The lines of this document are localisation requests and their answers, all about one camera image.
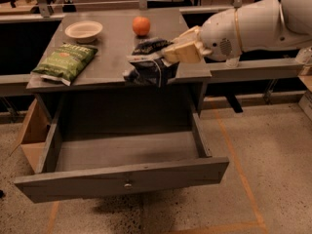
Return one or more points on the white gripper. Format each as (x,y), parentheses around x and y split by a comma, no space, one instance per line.
(218,36)

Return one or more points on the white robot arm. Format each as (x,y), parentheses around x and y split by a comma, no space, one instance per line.
(269,25)

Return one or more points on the green chip bag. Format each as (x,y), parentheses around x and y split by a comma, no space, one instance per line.
(65,63)

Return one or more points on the round metal drawer knob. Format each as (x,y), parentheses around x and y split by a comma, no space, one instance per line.
(128,186)

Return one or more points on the open grey top drawer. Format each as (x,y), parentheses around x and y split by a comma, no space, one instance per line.
(81,166)

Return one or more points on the orange fruit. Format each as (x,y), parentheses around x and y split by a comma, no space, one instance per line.
(141,26)

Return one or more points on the beige paper bowl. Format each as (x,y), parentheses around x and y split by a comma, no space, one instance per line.
(84,31)

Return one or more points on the grey wooden cabinet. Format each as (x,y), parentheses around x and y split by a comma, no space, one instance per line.
(100,101)

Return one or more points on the brown cardboard box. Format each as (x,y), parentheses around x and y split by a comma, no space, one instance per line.
(32,134)

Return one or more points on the grey wall ledge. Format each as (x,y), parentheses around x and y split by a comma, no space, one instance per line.
(218,72)

